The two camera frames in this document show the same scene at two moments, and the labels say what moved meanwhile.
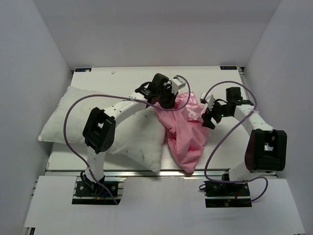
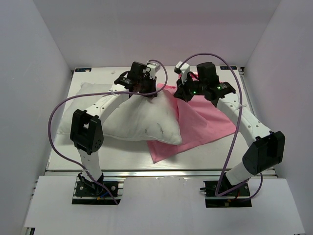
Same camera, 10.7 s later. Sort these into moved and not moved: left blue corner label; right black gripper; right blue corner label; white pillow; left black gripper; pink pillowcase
Moved: right black gripper; white pillow; left black gripper; pink pillowcase
Not moved: right blue corner label; left blue corner label
